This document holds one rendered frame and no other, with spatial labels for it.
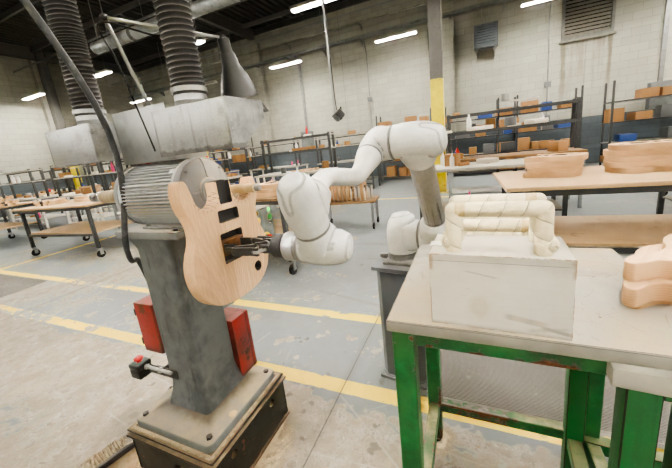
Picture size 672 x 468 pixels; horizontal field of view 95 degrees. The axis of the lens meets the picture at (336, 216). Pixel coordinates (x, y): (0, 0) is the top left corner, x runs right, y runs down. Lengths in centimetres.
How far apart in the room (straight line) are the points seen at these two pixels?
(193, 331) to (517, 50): 1171
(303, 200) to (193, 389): 114
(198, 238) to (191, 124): 34
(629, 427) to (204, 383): 138
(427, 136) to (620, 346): 76
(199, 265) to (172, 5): 75
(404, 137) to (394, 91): 1108
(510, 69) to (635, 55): 303
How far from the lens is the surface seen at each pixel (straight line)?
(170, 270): 139
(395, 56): 1244
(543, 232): 72
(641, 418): 94
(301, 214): 75
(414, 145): 118
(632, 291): 94
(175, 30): 115
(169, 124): 111
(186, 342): 152
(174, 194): 96
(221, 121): 96
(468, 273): 73
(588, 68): 1235
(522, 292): 75
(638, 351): 83
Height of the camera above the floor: 136
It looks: 13 degrees down
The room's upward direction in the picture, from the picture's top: 7 degrees counter-clockwise
